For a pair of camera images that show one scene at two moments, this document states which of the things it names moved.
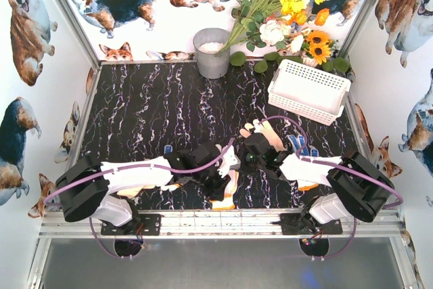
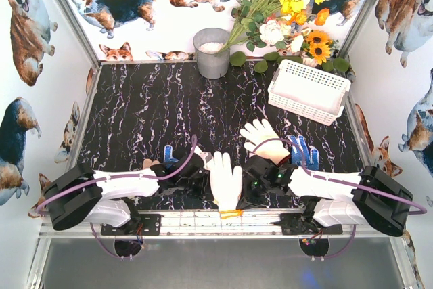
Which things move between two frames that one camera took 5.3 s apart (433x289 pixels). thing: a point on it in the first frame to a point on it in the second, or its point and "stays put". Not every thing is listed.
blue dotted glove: x=296 y=142 stays put
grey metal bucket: x=207 y=41 stays put
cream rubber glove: x=264 y=128 stays put
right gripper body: x=254 y=147 to x=248 y=184
